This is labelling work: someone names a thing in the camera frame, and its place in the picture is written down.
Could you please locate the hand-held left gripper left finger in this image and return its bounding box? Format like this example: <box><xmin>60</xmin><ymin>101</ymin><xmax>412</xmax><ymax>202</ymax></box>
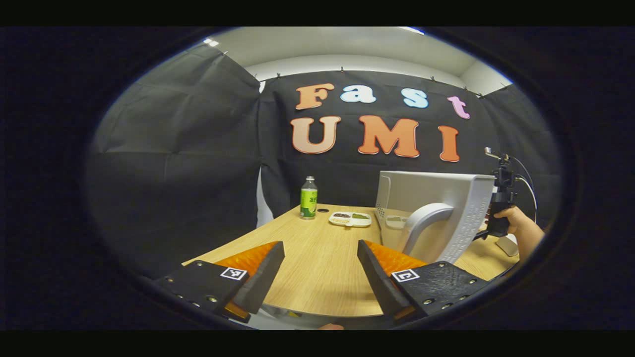
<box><xmin>154</xmin><ymin>241</ymin><xmax>286</xmax><ymax>324</ymax></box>

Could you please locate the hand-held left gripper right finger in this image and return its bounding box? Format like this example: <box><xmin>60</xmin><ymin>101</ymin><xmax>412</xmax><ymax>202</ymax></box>
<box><xmin>357</xmin><ymin>239</ymin><xmax>492</xmax><ymax>323</ymax></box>

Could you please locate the white microwave oven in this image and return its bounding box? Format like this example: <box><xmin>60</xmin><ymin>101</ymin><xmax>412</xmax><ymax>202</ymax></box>
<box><xmin>375</xmin><ymin>171</ymin><xmax>497</xmax><ymax>266</ymax></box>

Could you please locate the white divided snack plate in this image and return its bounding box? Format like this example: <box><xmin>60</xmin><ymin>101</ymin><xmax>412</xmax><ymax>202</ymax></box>
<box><xmin>328</xmin><ymin>212</ymin><xmax>372</xmax><ymax>228</ymax></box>

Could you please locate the green label drink bottle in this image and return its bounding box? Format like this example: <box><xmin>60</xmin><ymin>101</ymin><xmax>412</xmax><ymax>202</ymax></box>
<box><xmin>300</xmin><ymin>176</ymin><xmax>318</xmax><ymax>220</ymax></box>

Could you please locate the black backdrop cloth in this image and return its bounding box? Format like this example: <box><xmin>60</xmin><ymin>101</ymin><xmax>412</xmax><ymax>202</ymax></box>
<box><xmin>84</xmin><ymin>44</ymin><xmax>564</xmax><ymax>281</ymax></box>

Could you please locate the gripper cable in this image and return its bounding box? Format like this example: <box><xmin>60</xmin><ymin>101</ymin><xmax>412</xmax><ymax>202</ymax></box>
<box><xmin>510</xmin><ymin>156</ymin><xmax>539</xmax><ymax>224</ymax></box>

